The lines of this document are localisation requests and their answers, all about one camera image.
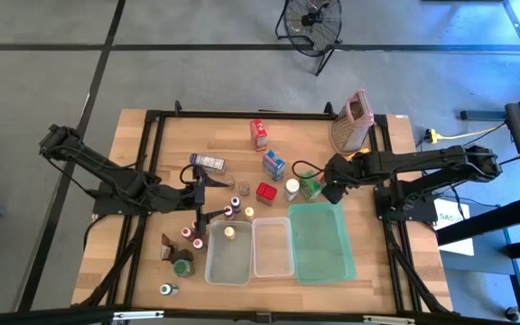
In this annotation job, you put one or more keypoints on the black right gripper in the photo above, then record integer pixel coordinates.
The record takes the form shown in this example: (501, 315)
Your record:
(339, 169)

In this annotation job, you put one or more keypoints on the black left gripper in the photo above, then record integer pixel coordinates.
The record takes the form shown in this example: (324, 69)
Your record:
(174, 198)

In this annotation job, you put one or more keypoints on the small glass sprinkles jar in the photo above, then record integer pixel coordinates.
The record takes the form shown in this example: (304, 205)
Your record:
(229, 182)
(244, 188)

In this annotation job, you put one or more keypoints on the green cereal box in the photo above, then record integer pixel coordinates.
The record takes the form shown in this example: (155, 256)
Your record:
(309, 187)

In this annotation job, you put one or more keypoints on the purple food colouring bottle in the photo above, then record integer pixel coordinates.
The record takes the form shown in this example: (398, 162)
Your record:
(192, 225)

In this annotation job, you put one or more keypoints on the red food colouring bottle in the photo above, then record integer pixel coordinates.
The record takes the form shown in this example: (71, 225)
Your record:
(187, 233)
(228, 213)
(198, 244)

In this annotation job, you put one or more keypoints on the white lid spice jar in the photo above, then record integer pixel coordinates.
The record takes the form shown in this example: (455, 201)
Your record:
(292, 188)

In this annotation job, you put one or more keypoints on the small blue cereal box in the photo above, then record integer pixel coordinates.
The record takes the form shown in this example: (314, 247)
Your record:
(273, 165)

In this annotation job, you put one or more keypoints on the red cereal box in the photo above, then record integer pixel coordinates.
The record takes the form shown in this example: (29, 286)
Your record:
(259, 134)

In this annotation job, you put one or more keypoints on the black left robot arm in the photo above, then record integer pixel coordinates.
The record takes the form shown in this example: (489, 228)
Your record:
(115, 180)

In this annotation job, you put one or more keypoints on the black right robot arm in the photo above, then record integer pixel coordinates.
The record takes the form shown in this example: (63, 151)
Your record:
(404, 160)

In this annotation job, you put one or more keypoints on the blue food colouring bottle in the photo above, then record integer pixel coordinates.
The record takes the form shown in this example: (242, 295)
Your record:
(235, 204)

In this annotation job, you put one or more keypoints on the yellow food colouring bottle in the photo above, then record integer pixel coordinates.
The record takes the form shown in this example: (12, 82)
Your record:
(249, 213)

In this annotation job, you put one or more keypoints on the pink metal box grater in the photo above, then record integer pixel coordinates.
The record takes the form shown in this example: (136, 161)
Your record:
(352, 131)

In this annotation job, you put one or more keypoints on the clear left plastic bin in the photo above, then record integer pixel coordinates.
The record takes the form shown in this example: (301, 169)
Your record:
(228, 266)

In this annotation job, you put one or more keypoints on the green plastic bin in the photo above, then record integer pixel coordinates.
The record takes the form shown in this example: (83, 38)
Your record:
(321, 244)

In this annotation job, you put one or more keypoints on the green lid jar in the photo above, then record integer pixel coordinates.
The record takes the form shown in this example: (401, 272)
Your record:
(183, 268)

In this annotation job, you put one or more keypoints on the clear plastic container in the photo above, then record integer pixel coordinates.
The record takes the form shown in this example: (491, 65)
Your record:
(272, 253)

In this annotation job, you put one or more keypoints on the small green lid bottle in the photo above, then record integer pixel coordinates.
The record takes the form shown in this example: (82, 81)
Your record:
(167, 289)

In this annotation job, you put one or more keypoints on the white paper sign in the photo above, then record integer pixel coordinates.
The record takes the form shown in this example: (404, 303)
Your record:
(456, 239)

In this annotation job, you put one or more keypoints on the black floor fan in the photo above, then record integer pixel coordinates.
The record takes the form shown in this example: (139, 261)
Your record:
(312, 20)

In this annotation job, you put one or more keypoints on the grey floor bar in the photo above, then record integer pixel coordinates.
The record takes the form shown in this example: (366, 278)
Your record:
(481, 115)

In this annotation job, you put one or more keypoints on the black gantry beam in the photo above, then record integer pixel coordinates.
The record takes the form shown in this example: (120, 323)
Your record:
(39, 316)

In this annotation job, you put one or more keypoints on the black caster wheel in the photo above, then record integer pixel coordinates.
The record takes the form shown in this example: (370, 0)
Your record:
(512, 313)

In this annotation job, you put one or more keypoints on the black metal table frame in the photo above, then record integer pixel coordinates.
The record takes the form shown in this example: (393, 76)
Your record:
(242, 114)

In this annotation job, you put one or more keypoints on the silver beam bracket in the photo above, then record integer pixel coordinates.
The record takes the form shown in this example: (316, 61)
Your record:
(138, 315)
(388, 319)

